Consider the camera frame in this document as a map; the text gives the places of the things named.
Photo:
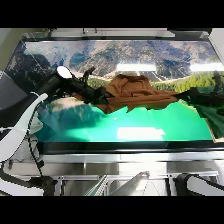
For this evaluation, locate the brown shirt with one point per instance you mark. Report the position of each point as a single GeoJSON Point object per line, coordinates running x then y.
{"type": "Point", "coordinates": [140, 91]}

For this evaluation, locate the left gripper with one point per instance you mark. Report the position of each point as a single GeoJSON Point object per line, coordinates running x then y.
{"type": "Point", "coordinates": [91, 93]}

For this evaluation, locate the dark green garment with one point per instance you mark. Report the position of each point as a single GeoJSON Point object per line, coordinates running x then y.
{"type": "Point", "coordinates": [213, 121]}

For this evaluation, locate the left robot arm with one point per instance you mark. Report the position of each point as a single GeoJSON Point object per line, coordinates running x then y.
{"type": "Point", "coordinates": [20, 123]}

